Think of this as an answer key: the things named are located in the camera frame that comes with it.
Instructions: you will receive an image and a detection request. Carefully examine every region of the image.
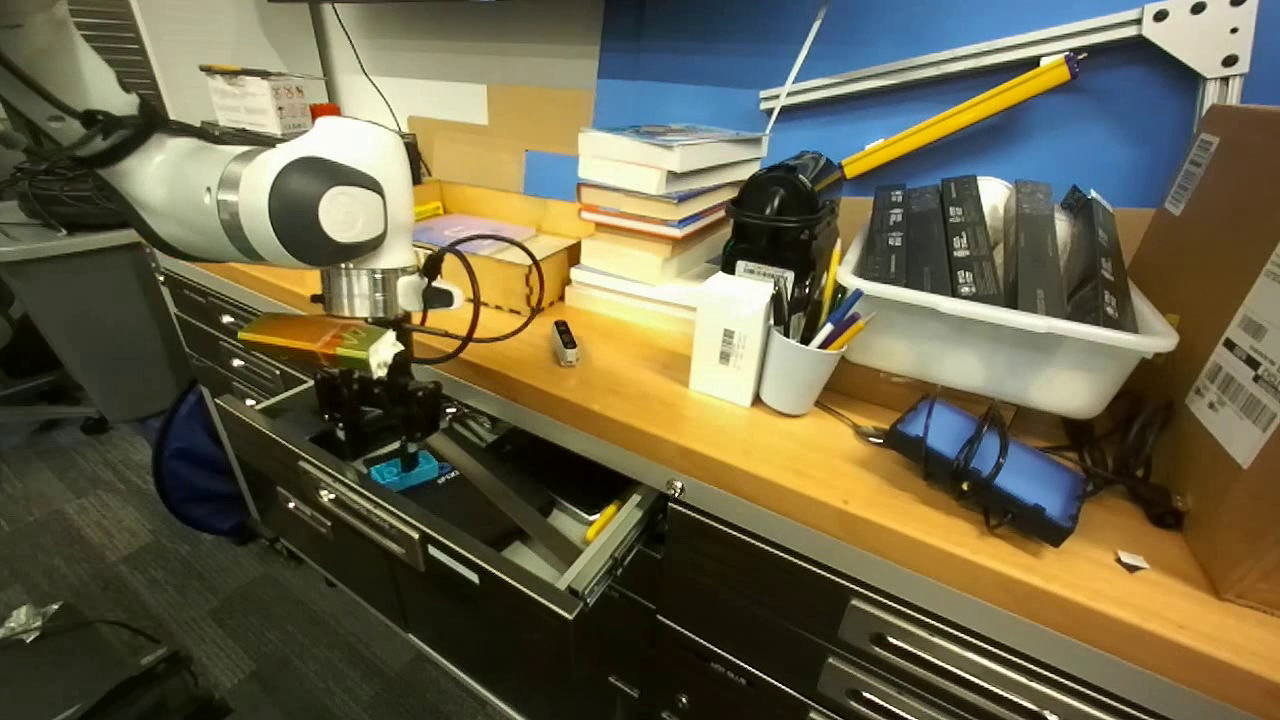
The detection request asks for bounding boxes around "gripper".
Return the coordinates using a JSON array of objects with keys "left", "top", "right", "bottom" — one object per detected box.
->
[{"left": 316, "top": 365, "right": 446, "bottom": 474}]

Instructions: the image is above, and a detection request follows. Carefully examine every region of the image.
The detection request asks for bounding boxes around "small blue object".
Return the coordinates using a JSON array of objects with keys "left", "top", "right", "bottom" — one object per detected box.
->
[{"left": 367, "top": 450, "right": 442, "bottom": 493}]

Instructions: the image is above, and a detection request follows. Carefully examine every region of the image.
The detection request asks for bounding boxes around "open black drawer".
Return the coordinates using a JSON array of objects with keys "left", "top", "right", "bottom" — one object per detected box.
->
[{"left": 213, "top": 378, "right": 668, "bottom": 641}]

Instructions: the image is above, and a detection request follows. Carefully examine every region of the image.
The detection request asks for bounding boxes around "closed black drawer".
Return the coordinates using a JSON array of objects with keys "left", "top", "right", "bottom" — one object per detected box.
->
[
  {"left": 163, "top": 268, "right": 306, "bottom": 351},
  {"left": 660, "top": 500, "right": 1241, "bottom": 720},
  {"left": 175, "top": 315, "right": 313, "bottom": 403}
]

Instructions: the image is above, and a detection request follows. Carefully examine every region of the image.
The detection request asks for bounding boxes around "flat black box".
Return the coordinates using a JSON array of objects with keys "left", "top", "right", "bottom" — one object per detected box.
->
[{"left": 400, "top": 468, "right": 561, "bottom": 549}]

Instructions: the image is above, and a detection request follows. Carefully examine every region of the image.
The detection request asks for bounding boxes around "blue bag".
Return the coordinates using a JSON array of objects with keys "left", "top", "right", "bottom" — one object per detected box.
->
[{"left": 149, "top": 384, "right": 258, "bottom": 547}]

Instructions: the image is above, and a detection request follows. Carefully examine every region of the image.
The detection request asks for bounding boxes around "black case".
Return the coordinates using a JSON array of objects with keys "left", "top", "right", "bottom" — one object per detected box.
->
[{"left": 498, "top": 428, "right": 638, "bottom": 523}]

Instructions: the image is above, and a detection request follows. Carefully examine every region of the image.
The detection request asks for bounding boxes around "open wooden box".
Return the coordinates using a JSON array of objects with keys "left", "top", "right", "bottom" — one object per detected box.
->
[{"left": 411, "top": 179, "right": 583, "bottom": 317}]

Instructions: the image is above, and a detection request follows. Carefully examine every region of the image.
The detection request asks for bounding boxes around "purple book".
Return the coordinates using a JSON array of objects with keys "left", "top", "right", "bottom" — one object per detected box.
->
[{"left": 414, "top": 212, "right": 538, "bottom": 253}]

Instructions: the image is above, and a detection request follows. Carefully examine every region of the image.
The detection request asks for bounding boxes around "cardboard sheet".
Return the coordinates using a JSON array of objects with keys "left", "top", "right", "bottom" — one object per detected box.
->
[{"left": 407, "top": 84, "right": 597, "bottom": 197}]

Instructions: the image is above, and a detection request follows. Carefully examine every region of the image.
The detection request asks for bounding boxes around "stack of books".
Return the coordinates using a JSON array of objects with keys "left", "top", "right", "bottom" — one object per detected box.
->
[{"left": 563, "top": 123, "right": 770, "bottom": 323}]

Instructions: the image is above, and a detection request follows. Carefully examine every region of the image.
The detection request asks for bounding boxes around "white box with labels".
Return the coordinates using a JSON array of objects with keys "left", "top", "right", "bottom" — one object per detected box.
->
[{"left": 198, "top": 64, "right": 330, "bottom": 138}]

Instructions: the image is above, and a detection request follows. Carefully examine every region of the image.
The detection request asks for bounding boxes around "white carton with barcode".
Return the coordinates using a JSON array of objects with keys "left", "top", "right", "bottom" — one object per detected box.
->
[{"left": 687, "top": 271, "right": 777, "bottom": 409}]

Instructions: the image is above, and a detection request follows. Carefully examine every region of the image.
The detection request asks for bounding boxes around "crumpled foil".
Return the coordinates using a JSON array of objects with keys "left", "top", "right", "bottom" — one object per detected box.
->
[{"left": 0, "top": 601, "right": 65, "bottom": 644}]

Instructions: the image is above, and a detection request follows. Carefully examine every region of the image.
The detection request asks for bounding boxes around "white cup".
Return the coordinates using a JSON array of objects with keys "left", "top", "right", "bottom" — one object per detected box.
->
[{"left": 757, "top": 324, "right": 847, "bottom": 417}]

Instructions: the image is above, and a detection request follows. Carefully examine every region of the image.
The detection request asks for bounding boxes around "heap of pens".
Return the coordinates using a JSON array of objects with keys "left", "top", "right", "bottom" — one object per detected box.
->
[{"left": 769, "top": 239, "right": 878, "bottom": 352}]

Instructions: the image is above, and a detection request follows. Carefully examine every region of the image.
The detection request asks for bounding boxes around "black product box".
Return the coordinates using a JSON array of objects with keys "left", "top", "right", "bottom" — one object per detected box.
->
[
  {"left": 1011, "top": 179, "right": 1068, "bottom": 320},
  {"left": 904, "top": 184, "right": 953, "bottom": 297},
  {"left": 939, "top": 175, "right": 1006, "bottom": 307},
  {"left": 862, "top": 184, "right": 910, "bottom": 287},
  {"left": 1058, "top": 184, "right": 1140, "bottom": 334}
]

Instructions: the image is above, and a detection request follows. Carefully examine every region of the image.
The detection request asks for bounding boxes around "white plastic bin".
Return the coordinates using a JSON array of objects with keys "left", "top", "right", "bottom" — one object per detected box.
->
[{"left": 837, "top": 222, "right": 1182, "bottom": 421}]

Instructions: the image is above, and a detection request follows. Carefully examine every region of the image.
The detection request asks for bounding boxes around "blue power brick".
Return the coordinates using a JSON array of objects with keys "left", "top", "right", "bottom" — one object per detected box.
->
[{"left": 886, "top": 394, "right": 1090, "bottom": 549}]

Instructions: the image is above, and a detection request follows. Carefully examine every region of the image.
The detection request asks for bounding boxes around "long yellow stick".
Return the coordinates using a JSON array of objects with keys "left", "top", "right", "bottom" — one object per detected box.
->
[{"left": 815, "top": 52, "right": 1084, "bottom": 193}]

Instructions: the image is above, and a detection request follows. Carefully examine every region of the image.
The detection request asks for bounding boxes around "large cardboard box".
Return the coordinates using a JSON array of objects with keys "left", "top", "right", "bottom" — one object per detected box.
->
[{"left": 1127, "top": 102, "right": 1280, "bottom": 617}]

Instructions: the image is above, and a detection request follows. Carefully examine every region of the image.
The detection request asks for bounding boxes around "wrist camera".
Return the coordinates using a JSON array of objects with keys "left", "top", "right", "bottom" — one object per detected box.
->
[{"left": 238, "top": 312, "right": 403, "bottom": 378}]

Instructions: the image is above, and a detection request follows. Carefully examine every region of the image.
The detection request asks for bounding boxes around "thin black cable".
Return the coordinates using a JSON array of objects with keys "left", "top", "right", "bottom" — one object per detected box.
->
[{"left": 330, "top": 0, "right": 407, "bottom": 133}]

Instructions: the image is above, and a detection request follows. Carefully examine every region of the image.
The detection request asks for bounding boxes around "coil of black cable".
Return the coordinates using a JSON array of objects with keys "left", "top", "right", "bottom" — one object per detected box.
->
[{"left": 0, "top": 150, "right": 133, "bottom": 233}]

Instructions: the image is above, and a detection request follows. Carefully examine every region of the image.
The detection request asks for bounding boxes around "aluminium rail frame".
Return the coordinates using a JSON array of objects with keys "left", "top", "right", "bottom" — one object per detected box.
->
[{"left": 757, "top": 0, "right": 1262, "bottom": 121}]

